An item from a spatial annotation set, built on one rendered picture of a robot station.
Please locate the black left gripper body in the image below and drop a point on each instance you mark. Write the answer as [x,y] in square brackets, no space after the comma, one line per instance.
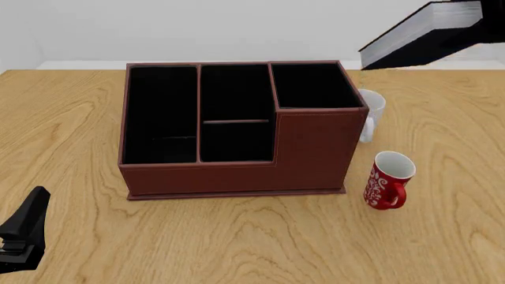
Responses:
[23,254]

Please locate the red mug with white pattern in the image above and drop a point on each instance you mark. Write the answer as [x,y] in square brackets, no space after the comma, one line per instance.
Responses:
[380,185]

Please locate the red-brown desk caddy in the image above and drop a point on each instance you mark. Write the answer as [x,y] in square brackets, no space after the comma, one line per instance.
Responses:
[315,148]

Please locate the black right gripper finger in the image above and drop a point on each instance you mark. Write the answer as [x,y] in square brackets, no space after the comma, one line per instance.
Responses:
[494,20]

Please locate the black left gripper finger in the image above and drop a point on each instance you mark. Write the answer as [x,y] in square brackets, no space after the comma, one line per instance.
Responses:
[27,216]

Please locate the black book with white pages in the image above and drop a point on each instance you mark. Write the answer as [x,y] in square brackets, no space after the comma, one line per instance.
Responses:
[410,38]

